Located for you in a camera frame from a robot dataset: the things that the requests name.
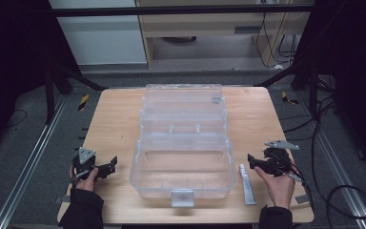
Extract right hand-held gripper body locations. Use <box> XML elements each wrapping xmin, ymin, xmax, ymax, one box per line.
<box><xmin>262</xmin><ymin>139</ymin><xmax>301</xmax><ymax>177</ymax></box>

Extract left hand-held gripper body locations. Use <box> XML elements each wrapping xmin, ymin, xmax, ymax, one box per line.
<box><xmin>71</xmin><ymin>146</ymin><xmax>110</xmax><ymax>181</ymax></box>

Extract person's left hand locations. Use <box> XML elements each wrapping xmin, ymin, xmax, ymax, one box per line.
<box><xmin>69</xmin><ymin>165</ymin><xmax>100</xmax><ymax>193</ymax></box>

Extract person's right hand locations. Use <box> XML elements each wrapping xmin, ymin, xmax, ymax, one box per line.
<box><xmin>254</xmin><ymin>158</ymin><xmax>296</xmax><ymax>210</ymax></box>

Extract white squeeze tube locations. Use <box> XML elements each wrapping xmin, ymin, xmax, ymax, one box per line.
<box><xmin>238</xmin><ymin>163</ymin><xmax>257</xmax><ymax>206</ymax></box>

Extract grey tape patch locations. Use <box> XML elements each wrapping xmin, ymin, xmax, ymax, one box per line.
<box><xmin>295</xmin><ymin>194</ymin><xmax>311</xmax><ymax>205</ymax></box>
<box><xmin>53</xmin><ymin>194</ymin><xmax>72</xmax><ymax>205</ymax></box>

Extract yellow black striped tape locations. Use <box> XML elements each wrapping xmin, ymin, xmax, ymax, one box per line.
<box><xmin>280</xmin><ymin>91</ymin><xmax>300</xmax><ymax>106</ymax></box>
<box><xmin>77</xmin><ymin>94</ymin><xmax>91</xmax><ymax>112</ymax></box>

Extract clear plastic storage box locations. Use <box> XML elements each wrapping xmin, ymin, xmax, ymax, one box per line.
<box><xmin>129</xmin><ymin>83</ymin><xmax>238</xmax><ymax>209</ymax></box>

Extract black metal stand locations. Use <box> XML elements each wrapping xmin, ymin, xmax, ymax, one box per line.
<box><xmin>43</xmin><ymin>61</ymin><xmax>110</xmax><ymax>126</ymax></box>
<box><xmin>253</xmin><ymin>53</ymin><xmax>320</xmax><ymax>119</ymax></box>

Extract white cabinet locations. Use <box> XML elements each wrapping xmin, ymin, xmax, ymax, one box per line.
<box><xmin>48</xmin><ymin>0</ymin><xmax>149</xmax><ymax>67</ymax></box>

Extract light wooden desk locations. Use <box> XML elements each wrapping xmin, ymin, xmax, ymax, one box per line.
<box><xmin>134</xmin><ymin>0</ymin><xmax>313</xmax><ymax>69</ymax></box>

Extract left hand-held gripper cable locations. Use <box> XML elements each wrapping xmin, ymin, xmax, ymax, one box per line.
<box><xmin>69</xmin><ymin>169</ymin><xmax>92</xmax><ymax>189</ymax></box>

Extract hand-held gripper cable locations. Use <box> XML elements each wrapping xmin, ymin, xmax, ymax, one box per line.
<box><xmin>69</xmin><ymin>169</ymin><xmax>92</xmax><ymax>189</ymax></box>
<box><xmin>286</xmin><ymin>171</ymin><xmax>315</xmax><ymax>211</ymax></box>

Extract right hand-held gripper cable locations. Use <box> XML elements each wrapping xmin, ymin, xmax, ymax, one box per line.
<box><xmin>286</xmin><ymin>171</ymin><xmax>315</xmax><ymax>211</ymax></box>

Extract aluminium floor rail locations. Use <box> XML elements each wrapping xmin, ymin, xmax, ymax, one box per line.
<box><xmin>0</xmin><ymin>94</ymin><xmax>69</xmax><ymax>229</ymax></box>
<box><xmin>298</xmin><ymin>92</ymin><xmax>366</xmax><ymax>229</ymax></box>

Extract black floor cable loop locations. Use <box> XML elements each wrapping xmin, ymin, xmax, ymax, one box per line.
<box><xmin>279</xmin><ymin>94</ymin><xmax>366</xmax><ymax>221</ymax></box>

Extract thin black floor cable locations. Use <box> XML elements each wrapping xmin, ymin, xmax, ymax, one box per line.
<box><xmin>3</xmin><ymin>108</ymin><xmax>29</xmax><ymax>129</ymax></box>

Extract black hanging cables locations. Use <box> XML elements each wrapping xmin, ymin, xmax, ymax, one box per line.
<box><xmin>254</xmin><ymin>11</ymin><xmax>301</xmax><ymax>70</ymax></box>

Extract black horizontal frame bar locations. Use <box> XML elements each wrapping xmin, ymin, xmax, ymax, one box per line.
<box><xmin>48</xmin><ymin>4</ymin><xmax>316</xmax><ymax>17</ymax></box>

